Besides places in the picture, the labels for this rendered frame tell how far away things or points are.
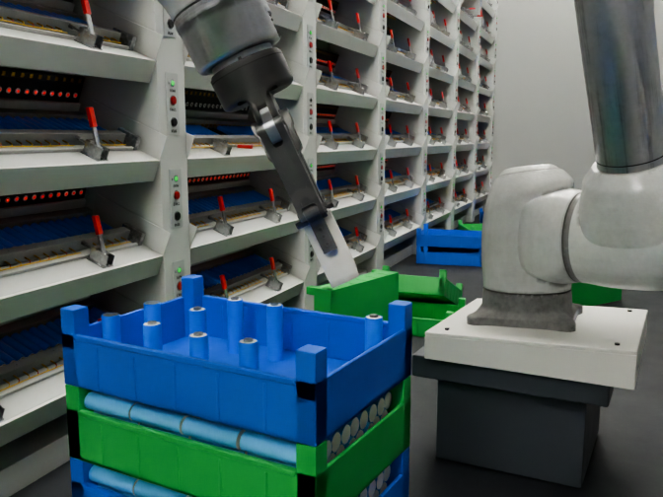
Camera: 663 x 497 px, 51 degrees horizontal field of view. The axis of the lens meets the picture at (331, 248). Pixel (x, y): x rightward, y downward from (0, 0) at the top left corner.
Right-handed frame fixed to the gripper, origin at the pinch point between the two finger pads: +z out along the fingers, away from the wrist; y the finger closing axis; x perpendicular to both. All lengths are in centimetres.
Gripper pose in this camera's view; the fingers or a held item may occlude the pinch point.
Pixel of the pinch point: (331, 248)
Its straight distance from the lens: 69.7
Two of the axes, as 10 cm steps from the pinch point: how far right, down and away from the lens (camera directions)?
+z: 4.2, 8.9, 1.5
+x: -9.1, 4.2, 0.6
